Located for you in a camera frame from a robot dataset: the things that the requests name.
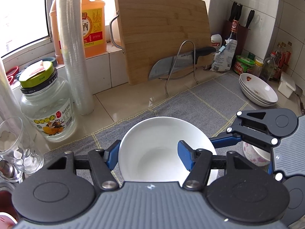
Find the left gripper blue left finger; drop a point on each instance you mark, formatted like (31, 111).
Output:
(102, 162)

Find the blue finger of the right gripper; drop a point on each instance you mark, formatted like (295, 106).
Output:
(225, 140)

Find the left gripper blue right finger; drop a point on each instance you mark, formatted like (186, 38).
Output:
(198, 163)

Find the white bowl pink flowers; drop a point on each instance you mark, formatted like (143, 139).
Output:
(255, 155)

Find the white plate with stain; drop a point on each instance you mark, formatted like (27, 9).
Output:
(258, 87)

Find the grey green checked mat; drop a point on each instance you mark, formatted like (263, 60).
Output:
(208, 106)

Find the metal bottle opener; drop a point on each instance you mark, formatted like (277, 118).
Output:
(299, 94)

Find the white plastic box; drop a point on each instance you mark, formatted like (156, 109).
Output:
(286, 85)

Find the yellow lid spice jar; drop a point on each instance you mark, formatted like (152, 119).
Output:
(257, 67)

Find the green lid sauce jar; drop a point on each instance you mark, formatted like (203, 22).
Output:
(243, 65)

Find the glass jar green lid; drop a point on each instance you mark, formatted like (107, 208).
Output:
(47, 101)

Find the white blue plastic bag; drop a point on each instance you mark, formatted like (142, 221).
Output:
(223, 58)

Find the green lid small jar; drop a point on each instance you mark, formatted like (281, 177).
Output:
(251, 56)

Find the glass mug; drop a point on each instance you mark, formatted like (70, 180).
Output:
(19, 154)

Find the red white food bag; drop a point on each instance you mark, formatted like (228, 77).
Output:
(216, 41)

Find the dark red knife block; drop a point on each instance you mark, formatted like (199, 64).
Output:
(242, 34)

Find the dark soy sauce bottle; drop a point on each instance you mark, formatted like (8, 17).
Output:
(233, 34)

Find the pink white basin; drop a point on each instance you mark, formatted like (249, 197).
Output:
(7, 221)

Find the bamboo cutting board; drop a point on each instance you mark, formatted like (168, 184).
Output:
(151, 30)

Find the orange cooking wine jug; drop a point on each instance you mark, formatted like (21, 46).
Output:
(93, 29)

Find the plastic cup stack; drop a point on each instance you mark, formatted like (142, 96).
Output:
(69, 22)

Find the metal wire rack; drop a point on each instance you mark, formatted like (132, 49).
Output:
(171, 72)

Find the black handled kitchen knife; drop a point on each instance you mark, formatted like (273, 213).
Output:
(164, 66)

